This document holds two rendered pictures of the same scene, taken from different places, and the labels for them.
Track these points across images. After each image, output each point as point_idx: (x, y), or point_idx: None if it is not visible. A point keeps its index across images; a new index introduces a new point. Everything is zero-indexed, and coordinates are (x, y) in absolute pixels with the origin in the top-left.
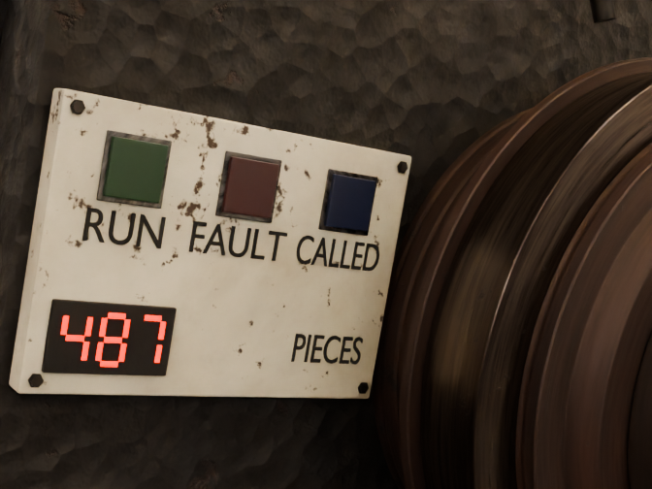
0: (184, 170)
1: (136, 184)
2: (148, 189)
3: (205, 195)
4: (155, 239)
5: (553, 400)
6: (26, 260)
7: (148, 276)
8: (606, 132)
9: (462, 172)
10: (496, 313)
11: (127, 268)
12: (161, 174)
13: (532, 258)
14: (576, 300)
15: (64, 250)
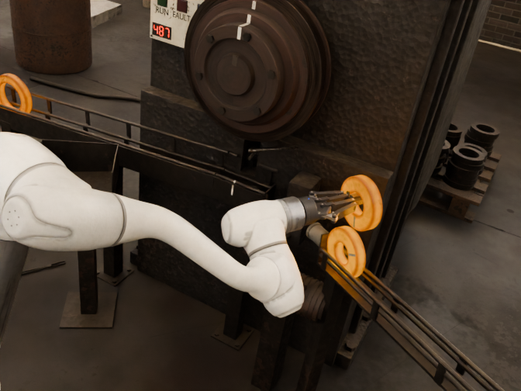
0: (170, 1)
1: (161, 2)
2: (163, 4)
3: (174, 6)
4: (167, 13)
5: (193, 56)
6: None
7: (167, 20)
8: (206, 1)
9: None
10: (185, 36)
11: (163, 18)
12: (165, 1)
13: (191, 25)
14: (195, 36)
15: (153, 13)
